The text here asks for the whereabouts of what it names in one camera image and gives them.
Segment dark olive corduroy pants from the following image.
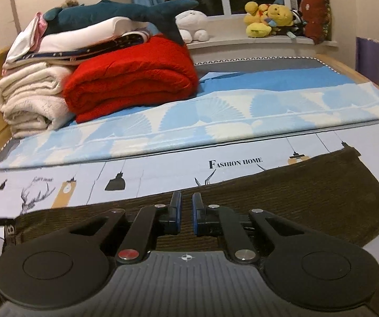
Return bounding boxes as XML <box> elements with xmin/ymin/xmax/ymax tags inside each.
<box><xmin>12</xmin><ymin>146</ymin><xmax>379</xmax><ymax>251</ymax></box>

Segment white printed bed sheet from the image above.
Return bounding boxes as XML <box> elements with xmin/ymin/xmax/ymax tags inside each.
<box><xmin>0</xmin><ymin>122</ymin><xmax>379</xmax><ymax>218</ymax></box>

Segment blue patterned folded sheet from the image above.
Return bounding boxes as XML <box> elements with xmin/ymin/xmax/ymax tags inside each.
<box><xmin>0</xmin><ymin>66</ymin><xmax>379</xmax><ymax>170</ymax></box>

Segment cream folded blanket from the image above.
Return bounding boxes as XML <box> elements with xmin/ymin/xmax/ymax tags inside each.
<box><xmin>0</xmin><ymin>62</ymin><xmax>74</xmax><ymax>139</ymax></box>

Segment red folded blanket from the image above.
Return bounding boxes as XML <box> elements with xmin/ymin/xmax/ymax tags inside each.
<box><xmin>63</xmin><ymin>35</ymin><xmax>199</xmax><ymax>123</ymax></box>

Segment stack of folded linens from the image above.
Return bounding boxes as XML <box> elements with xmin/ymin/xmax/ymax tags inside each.
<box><xmin>2</xmin><ymin>12</ymin><xmax>152</xmax><ymax>72</ymax></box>

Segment white plush toy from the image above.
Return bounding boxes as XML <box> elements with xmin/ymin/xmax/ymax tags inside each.
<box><xmin>175</xmin><ymin>10</ymin><xmax>209</xmax><ymax>44</ymax></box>

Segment dark teal shark plush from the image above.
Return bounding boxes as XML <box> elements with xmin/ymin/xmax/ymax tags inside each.
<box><xmin>43</xmin><ymin>0</ymin><xmax>198</xmax><ymax>45</ymax></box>

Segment yellow plush toys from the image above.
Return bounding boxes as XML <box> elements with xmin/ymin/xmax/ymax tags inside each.
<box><xmin>244</xmin><ymin>2</ymin><xmax>296</xmax><ymax>39</ymax></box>

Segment purple folder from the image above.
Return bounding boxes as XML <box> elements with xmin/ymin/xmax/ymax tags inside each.
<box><xmin>355</xmin><ymin>37</ymin><xmax>379</xmax><ymax>85</ymax></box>

